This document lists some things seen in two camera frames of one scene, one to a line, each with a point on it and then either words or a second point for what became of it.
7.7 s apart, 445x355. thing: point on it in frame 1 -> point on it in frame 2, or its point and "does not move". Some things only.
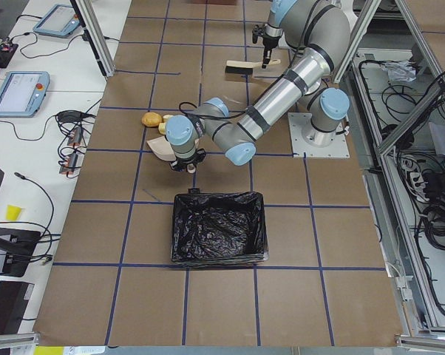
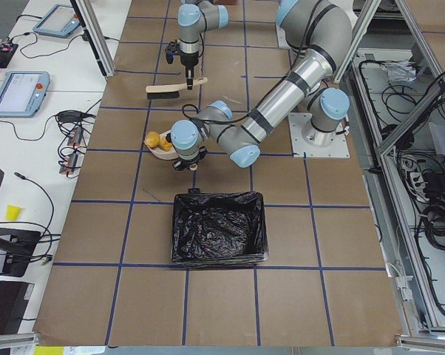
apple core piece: [162, 127] -> [165, 145]
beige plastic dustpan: [162, 148] does not move
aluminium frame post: [92, 33] does not move
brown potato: [151, 119] -> [152, 139]
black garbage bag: [218, 228] does not move
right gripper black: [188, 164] does not move
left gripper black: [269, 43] -> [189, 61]
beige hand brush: [242, 67] -> [169, 91]
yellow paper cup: [12, 212] does not move
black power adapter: [70, 116] does not move
